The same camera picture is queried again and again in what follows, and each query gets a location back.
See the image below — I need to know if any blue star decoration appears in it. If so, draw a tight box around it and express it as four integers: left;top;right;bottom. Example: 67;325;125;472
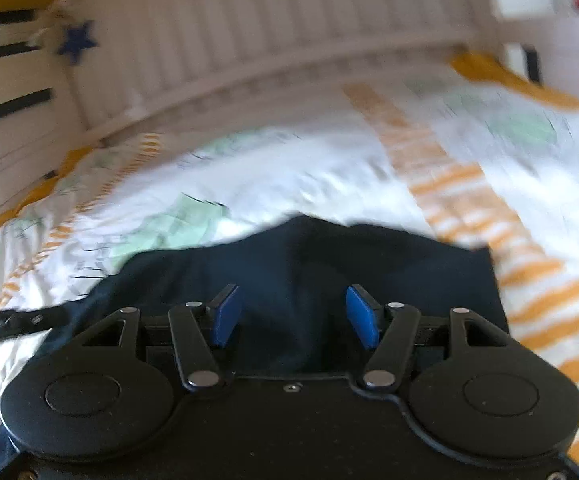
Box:
58;20;96;65

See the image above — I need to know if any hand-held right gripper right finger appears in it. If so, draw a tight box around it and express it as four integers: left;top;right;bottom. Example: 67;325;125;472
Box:
344;284;511;393

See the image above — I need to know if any white leaf print duvet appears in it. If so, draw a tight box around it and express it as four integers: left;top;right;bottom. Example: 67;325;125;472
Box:
0;67;579;480

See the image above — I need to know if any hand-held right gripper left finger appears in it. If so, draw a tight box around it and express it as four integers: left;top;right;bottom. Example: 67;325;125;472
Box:
76;283;244;392

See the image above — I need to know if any pale wooden bed frame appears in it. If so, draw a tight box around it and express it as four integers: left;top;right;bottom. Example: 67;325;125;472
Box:
0;0;541;183

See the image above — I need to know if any yellow bed sheet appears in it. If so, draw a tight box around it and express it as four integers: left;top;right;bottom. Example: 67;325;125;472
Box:
0;51;579;253

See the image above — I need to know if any black hooded zip jacket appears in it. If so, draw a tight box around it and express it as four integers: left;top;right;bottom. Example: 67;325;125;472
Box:
0;215;511;473

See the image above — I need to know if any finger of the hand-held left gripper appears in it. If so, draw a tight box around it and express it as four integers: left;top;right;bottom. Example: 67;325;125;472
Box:
0;306;71;350

